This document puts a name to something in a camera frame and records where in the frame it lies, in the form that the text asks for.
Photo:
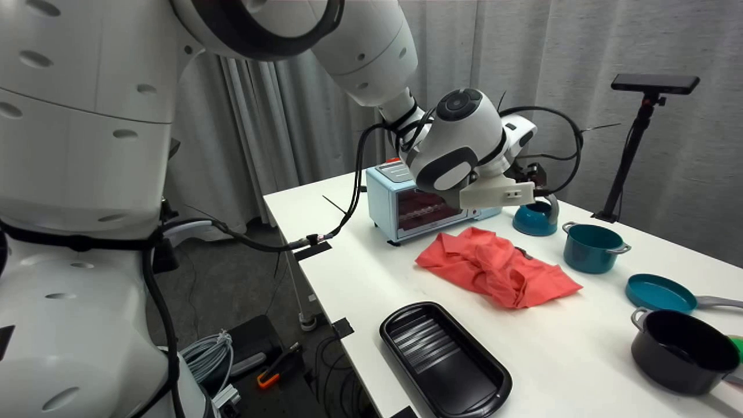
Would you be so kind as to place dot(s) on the teal toy pot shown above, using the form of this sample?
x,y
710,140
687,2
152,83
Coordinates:
x,y
591,250

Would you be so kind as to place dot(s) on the small teal bowl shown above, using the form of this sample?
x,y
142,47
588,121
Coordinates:
x,y
658,293

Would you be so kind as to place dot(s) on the black rectangular tray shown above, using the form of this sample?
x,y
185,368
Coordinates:
x,y
442,356

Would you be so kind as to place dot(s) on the small black tape square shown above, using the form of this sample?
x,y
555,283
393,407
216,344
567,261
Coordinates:
x,y
341,327

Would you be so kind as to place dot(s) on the teal toy kettle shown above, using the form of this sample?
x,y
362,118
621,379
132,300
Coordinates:
x,y
534,224

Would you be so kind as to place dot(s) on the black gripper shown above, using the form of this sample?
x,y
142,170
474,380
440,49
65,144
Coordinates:
x,y
534,174

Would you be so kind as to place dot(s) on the black bar camera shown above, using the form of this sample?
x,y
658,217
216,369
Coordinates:
x,y
652,83

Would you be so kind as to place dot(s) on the black floor box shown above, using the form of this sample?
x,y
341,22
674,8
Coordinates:
x,y
252,340

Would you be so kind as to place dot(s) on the small toy vegetable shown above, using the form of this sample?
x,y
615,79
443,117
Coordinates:
x,y
733,349

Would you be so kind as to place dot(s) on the grey curtain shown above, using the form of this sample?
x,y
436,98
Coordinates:
x,y
310,117

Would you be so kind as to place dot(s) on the red printed shirt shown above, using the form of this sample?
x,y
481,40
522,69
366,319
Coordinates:
x,y
501,268

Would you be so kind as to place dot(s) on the black toy pot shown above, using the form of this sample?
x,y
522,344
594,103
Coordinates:
x,y
681,362

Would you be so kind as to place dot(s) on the black camera stand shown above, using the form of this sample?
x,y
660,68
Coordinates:
x,y
629,153

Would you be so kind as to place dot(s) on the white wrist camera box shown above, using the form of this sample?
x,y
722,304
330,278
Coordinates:
x,y
495,193

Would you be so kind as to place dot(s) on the light blue toaster oven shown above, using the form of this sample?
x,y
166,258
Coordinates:
x,y
395,211

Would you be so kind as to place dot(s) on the long black tape strip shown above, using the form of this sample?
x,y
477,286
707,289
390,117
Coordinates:
x,y
312,248

